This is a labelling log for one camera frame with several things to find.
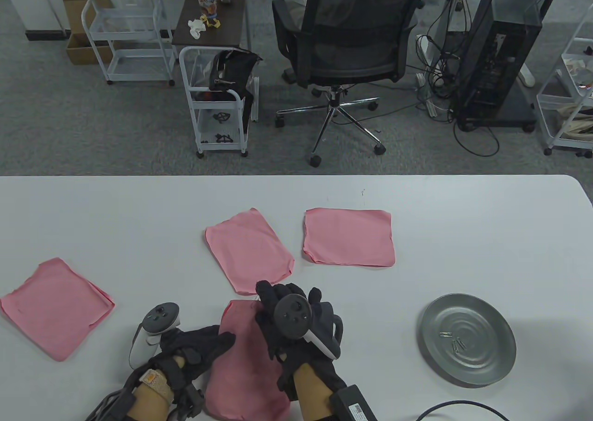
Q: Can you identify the person's left hand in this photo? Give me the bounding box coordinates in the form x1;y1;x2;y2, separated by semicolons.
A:
147;325;236;385

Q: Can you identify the person's right hand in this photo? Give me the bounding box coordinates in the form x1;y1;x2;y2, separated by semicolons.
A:
255;280;347;401

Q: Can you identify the grey and white hand controller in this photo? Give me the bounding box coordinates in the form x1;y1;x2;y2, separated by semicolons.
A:
128;302;181;370
272;294;345;361

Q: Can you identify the pink cloth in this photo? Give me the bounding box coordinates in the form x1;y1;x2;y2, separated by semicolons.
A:
303;208;396;268
204;299;292;421
205;208;295;296
0;257;116;363

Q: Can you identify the round grey metal plate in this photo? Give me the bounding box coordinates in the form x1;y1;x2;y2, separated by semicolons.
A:
418;293;517;387

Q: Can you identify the person's right forearm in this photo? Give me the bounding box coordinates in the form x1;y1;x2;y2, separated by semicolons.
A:
291;363;335;421

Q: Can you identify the person's left forearm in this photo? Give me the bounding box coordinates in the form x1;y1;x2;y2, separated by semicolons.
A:
126;384;176;421

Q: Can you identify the white rolling cart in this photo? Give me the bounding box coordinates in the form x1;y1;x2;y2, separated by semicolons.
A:
536;4;593;158
81;0;177;87
178;45;260;159

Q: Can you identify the black bag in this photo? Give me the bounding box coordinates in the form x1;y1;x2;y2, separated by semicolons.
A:
208;49;263;123

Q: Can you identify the white power strip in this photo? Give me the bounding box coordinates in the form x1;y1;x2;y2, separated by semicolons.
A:
415;71;442;118

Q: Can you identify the black mesh office chair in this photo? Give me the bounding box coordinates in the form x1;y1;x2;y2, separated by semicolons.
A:
271;0;434;168

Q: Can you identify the dark brown side table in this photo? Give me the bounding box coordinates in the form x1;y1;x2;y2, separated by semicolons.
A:
171;0;251;51

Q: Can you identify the black rolling platform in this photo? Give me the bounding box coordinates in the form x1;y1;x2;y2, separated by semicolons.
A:
455;85;539;133

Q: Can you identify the black computer tower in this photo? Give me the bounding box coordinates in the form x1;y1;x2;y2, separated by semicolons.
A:
452;0;543;126

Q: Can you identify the brown cardboard box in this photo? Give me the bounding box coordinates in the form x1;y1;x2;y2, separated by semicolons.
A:
57;0;116;66

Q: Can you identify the beige cloth bag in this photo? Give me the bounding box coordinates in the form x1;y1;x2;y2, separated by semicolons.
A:
557;105;593;140

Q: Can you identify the mixed small items pile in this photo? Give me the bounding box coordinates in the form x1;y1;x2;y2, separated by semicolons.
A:
561;55;593;92

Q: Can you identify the tan wrist strap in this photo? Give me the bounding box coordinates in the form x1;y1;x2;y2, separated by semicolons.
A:
138;369;175;399

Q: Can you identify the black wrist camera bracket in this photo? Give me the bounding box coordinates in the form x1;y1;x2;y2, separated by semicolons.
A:
175;380;207;421

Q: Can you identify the black glove cable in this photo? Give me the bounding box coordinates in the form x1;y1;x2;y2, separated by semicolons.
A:
416;400;510;421

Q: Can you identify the tangle of black cables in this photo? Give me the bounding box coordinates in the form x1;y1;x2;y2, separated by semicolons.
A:
414;0;502;157

